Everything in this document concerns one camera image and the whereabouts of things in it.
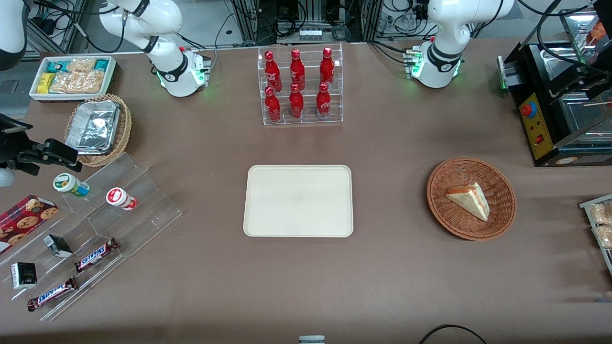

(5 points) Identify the yellow snack pack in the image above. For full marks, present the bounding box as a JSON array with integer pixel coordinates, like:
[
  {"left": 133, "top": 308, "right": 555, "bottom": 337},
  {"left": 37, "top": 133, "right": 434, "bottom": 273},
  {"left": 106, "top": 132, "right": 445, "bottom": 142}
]
[{"left": 37, "top": 72, "right": 56, "bottom": 95}]

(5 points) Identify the black cable loop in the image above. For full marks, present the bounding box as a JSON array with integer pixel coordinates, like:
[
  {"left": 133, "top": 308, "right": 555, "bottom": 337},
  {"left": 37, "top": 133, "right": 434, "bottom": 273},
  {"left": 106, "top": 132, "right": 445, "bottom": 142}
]
[{"left": 419, "top": 324, "right": 487, "bottom": 344}]

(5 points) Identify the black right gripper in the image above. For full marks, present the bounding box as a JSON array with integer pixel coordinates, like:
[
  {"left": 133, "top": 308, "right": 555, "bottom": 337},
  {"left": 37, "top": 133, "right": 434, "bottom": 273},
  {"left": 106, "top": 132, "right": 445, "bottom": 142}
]
[{"left": 0, "top": 114, "right": 83, "bottom": 176}]

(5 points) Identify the red lid yoghurt cup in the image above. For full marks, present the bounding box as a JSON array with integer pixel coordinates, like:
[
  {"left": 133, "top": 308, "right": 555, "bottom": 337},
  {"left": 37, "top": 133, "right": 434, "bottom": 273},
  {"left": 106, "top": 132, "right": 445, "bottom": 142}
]
[{"left": 106, "top": 187, "right": 138, "bottom": 212}]

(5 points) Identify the beige rectangular tray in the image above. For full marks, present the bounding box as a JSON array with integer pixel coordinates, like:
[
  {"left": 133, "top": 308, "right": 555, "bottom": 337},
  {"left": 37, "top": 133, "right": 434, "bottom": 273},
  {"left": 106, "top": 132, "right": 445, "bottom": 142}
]
[{"left": 243, "top": 165, "right": 354, "bottom": 238}]

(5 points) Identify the green lid yoghurt cup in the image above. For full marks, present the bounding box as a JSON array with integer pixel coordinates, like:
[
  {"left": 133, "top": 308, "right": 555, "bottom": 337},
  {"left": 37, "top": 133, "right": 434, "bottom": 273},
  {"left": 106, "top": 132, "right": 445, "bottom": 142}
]
[{"left": 53, "top": 173, "right": 90, "bottom": 198}]

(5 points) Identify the silver foil pouch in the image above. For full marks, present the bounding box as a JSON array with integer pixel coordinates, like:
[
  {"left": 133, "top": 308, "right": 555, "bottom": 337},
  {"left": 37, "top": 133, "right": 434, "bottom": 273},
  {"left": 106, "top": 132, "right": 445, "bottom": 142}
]
[{"left": 65, "top": 100, "right": 121, "bottom": 156}]

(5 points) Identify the small black carton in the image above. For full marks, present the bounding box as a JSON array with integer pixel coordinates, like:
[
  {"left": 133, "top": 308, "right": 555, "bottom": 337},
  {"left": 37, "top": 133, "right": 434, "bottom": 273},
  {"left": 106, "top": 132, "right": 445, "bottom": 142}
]
[
  {"left": 43, "top": 234, "right": 74, "bottom": 259},
  {"left": 11, "top": 262, "right": 38, "bottom": 290}
]

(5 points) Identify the brown wicker basket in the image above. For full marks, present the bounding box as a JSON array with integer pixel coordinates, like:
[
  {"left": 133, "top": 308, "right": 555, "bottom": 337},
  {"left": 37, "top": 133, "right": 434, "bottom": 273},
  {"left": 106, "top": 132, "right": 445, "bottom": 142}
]
[{"left": 426, "top": 157, "right": 517, "bottom": 241}]

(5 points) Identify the clear acrylic bottle rack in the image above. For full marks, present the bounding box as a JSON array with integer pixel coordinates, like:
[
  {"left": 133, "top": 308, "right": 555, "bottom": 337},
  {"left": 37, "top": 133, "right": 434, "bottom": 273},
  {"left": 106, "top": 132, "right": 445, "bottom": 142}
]
[{"left": 257, "top": 43, "right": 344, "bottom": 127}]

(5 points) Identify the black hot food cabinet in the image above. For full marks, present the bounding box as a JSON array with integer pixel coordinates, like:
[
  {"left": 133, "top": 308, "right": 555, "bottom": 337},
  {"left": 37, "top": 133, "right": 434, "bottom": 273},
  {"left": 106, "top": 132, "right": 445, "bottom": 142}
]
[{"left": 497, "top": 9, "right": 612, "bottom": 168}]

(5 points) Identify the white snack bin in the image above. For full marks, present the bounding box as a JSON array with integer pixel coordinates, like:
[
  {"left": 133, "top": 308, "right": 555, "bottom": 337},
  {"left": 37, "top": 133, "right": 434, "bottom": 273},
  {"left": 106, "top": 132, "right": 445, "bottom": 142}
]
[{"left": 29, "top": 55, "right": 117, "bottom": 102}]

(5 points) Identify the triangle sandwich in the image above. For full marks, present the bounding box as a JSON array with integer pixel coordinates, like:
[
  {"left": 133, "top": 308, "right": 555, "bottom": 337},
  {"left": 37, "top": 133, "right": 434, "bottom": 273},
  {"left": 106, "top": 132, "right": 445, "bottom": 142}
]
[{"left": 446, "top": 181, "right": 492, "bottom": 222}]

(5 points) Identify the snickers bar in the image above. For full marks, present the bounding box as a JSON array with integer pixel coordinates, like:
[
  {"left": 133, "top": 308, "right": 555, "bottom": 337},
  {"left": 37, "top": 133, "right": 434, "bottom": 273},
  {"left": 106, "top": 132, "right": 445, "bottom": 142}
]
[
  {"left": 74, "top": 237, "right": 120, "bottom": 273},
  {"left": 27, "top": 276, "right": 79, "bottom": 312}
]

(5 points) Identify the light wicker basket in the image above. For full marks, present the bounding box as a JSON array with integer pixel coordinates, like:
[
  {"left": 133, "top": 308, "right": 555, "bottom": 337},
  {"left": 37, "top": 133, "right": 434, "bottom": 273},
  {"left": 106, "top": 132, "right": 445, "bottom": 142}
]
[{"left": 64, "top": 93, "right": 132, "bottom": 168}]

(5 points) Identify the clear cracker bag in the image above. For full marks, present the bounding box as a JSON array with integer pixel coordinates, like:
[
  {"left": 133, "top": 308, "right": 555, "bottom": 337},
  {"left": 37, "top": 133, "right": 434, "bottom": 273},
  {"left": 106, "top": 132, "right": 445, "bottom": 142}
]
[
  {"left": 67, "top": 58, "right": 97, "bottom": 75},
  {"left": 50, "top": 72, "right": 80, "bottom": 94},
  {"left": 76, "top": 70, "right": 106, "bottom": 94}
]

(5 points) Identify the clear acrylic stepped stand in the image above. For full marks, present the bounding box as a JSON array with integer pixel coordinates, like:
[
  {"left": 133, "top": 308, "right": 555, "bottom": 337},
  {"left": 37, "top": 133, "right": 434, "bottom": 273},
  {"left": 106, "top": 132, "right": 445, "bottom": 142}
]
[{"left": 0, "top": 152, "right": 183, "bottom": 322}]

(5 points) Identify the clear snack bag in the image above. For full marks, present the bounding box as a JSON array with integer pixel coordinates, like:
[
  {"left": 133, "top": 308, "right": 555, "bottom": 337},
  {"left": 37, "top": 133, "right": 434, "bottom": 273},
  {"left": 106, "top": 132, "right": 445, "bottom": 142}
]
[
  {"left": 589, "top": 202, "right": 612, "bottom": 226},
  {"left": 592, "top": 225, "right": 612, "bottom": 249}
]

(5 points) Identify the grey metal snack tray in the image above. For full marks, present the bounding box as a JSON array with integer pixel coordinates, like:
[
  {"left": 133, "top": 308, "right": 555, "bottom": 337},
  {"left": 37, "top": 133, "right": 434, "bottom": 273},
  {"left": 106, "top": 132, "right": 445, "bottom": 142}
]
[{"left": 579, "top": 193, "right": 612, "bottom": 278}]

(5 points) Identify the red cola bottle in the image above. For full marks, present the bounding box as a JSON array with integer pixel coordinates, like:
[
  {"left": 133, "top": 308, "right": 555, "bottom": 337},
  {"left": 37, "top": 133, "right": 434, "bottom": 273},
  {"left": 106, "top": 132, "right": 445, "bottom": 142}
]
[
  {"left": 264, "top": 86, "right": 281, "bottom": 123},
  {"left": 264, "top": 50, "right": 283, "bottom": 92},
  {"left": 319, "top": 47, "right": 335, "bottom": 87},
  {"left": 289, "top": 84, "right": 305, "bottom": 120},
  {"left": 289, "top": 48, "right": 306, "bottom": 91},
  {"left": 316, "top": 82, "right": 331, "bottom": 118}
]

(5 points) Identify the thick black cable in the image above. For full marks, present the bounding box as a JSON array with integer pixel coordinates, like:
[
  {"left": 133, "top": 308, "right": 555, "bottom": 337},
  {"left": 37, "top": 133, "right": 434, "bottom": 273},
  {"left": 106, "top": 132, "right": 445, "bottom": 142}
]
[{"left": 516, "top": 0, "right": 612, "bottom": 77}]

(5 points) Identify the red tartan cookie box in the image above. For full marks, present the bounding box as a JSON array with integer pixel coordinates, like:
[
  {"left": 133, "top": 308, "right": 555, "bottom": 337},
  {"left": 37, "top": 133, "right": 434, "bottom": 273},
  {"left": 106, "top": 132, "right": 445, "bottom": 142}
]
[{"left": 0, "top": 194, "right": 60, "bottom": 255}]

